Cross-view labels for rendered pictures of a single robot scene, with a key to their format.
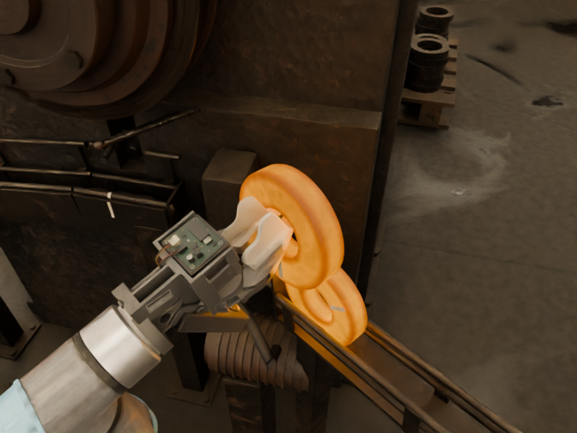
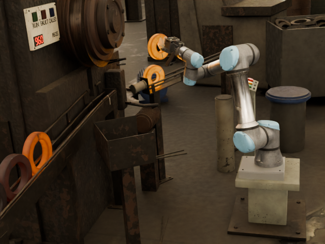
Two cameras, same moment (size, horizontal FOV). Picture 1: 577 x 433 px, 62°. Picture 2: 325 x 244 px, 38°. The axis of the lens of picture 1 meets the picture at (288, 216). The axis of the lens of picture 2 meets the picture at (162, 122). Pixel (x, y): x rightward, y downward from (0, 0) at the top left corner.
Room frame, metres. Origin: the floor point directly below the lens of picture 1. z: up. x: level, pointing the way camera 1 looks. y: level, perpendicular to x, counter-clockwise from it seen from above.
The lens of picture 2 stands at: (0.29, 2.83, 1.42)
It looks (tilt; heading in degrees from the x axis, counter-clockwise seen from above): 19 degrees down; 273
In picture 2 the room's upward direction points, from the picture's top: 4 degrees counter-clockwise
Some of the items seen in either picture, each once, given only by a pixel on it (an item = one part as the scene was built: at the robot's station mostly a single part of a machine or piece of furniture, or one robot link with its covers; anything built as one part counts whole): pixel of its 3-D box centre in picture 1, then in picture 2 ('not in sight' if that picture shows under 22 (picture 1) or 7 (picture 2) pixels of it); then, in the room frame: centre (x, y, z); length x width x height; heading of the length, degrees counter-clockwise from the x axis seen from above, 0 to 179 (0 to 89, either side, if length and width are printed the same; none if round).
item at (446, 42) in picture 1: (347, 40); not in sight; (2.59, -0.32, 0.22); 1.20 x 0.81 x 0.44; 74
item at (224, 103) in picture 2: not in sight; (225, 133); (0.01, -0.15, 0.26); 0.12 x 0.12 x 0.52
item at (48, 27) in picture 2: not in sight; (43, 25); (0.91, 0.64, 1.15); 0.26 x 0.02 x 0.18; 76
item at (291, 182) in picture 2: not in sight; (268, 172); (-0.15, 0.51, 0.28); 0.32 x 0.32 x 0.04; 76
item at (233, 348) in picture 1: (269, 398); (149, 147); (0.51, 0.04, 0.27); 0.22 x 0.13 x 0.53; 76
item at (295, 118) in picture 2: not in sight; (287, 119); (-0.48, -0.50, 0.22); 0.32 x 0.32 x 0.43
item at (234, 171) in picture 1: (235, 212); (115, 89); (0.68, 0.10, 0.68); 0.11 x 0.08 x 0.24; 166
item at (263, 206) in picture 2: not in sight; (268, 197); (-0.15, 0.51, 0.13); 0.40 x 0.40 x 0.26; 76
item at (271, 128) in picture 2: not in sight; (267, 133); (-0.15, 0.50, 0.50); 0.13 x 0.12 x 0.14; 38
